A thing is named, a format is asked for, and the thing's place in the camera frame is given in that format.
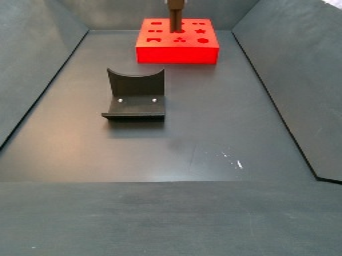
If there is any brown three prong peg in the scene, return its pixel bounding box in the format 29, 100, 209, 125
165, 0, 185, 33

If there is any black curved holder stand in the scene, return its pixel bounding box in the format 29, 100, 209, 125
101, 69, 165, 120

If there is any red shape sorter block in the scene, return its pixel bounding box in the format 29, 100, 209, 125
135, 18, 219, 64

